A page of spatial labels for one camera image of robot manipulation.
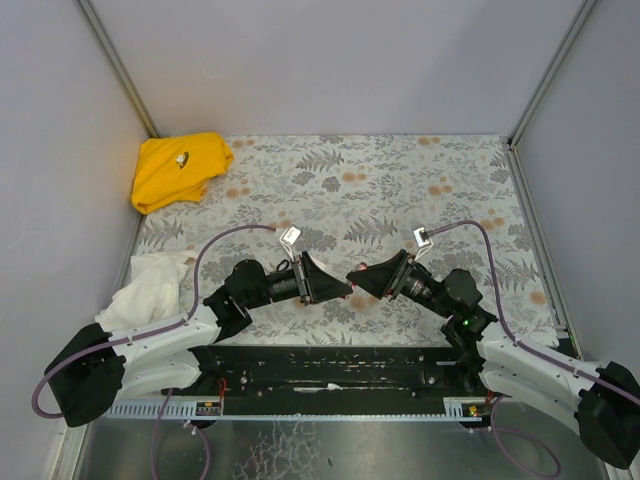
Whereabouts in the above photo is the red white staple box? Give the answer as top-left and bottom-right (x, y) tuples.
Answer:
(347, 262), (368, 293)

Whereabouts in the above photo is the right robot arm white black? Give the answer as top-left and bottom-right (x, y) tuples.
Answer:
(347, 250), (639, 470)

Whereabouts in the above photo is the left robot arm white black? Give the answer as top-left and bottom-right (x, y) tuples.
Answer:
(44, 252), (352, 428)

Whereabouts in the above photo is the floral patterned table mat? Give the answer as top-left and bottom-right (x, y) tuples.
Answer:
(137, 135), (558, 347)

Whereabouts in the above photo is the white crumpled cloth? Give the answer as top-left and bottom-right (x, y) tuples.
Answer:
(95, 250), (197, 331)

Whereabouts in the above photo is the yellow folded cloth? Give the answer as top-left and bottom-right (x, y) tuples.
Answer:
(130, 132), (234, 215)

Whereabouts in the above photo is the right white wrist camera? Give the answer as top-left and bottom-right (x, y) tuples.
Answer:
(413, 226), (434, 261)

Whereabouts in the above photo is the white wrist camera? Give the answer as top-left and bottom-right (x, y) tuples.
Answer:
(413, 226), (434, 261)
(279, 225), (301, 255)

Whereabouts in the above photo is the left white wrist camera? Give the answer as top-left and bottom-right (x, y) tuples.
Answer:
(279, 225), (301, 255)

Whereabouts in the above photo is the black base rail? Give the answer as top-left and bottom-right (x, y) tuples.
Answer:
(174, 345), (488, 398)

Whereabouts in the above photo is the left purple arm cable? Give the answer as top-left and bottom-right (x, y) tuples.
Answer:
(31, 224), (279, 419)

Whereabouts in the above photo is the white slotted cable duct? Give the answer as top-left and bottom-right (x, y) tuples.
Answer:
(103, 399), (483, 424)

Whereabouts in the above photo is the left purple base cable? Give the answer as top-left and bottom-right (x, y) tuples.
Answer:
(149, 387), (211, 480)

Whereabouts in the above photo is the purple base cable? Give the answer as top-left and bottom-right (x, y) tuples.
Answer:
(149, 387), (211, 480)
(487, 389), (562, 477)

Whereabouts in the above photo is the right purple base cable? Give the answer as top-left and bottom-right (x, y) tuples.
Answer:
(487, 389), (562, 477)

